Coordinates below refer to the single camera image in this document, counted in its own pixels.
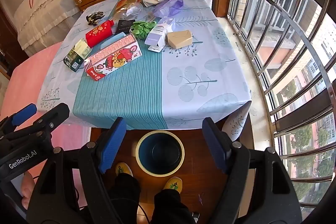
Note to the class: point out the person's leg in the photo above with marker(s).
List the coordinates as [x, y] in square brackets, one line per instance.
[170, 208]
[123, 197]

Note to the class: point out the black gold crumpled wrapper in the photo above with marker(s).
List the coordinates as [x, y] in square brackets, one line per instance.
[95, 17]

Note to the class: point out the black card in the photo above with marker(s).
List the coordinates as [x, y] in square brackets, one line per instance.
[124, 26]

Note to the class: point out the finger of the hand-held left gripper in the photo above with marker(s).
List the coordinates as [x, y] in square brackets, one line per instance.
[56, 112]
[23, 113]

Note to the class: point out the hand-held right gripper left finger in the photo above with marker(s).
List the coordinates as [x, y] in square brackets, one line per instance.
[113, 146]

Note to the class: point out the brown wooden door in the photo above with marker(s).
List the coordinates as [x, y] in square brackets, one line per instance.
[10, 40]

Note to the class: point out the pink blanket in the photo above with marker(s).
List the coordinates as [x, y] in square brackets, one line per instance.
[26, 87]

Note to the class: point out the blue trash bin cream rim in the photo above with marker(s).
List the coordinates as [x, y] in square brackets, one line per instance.
[160, 151]

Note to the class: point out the person's right leg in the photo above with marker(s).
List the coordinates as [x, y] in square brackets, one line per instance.
[170, 208]

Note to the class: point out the pink strawberry print carton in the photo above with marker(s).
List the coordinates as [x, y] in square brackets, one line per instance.
[115, 58]

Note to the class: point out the green tea box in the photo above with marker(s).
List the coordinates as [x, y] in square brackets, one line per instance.
[74, 58]

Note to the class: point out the purple white box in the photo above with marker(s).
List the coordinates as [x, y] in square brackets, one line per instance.
[157, 35]

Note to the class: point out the white paper tag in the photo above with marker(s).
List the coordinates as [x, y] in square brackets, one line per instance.
[155, 48]

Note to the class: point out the yellow slipper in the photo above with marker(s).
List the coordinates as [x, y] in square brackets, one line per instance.
[172, 184]
[124, 169]

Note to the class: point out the clear plastic bag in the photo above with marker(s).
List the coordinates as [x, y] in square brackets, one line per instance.
[134, 10]

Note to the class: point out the metal window grille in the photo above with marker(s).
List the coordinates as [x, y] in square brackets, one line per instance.
[302, 120]

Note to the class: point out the purple plastic bag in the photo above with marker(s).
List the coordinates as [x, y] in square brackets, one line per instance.
[170, 5]

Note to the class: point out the person's left hand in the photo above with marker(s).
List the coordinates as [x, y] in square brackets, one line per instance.
[26, 187]

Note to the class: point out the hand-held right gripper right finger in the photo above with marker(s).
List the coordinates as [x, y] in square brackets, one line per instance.
[215, 146]

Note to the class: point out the orange gold foil bag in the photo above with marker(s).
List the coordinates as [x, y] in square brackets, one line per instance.
[123, 5]

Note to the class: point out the person's left leg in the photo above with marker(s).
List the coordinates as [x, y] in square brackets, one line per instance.
[123, 197]

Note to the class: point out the tan cardboard box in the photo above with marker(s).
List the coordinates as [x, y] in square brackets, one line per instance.
[179, 39]

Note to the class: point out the red gold paper packet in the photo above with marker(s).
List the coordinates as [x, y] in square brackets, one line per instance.
[98, 35]

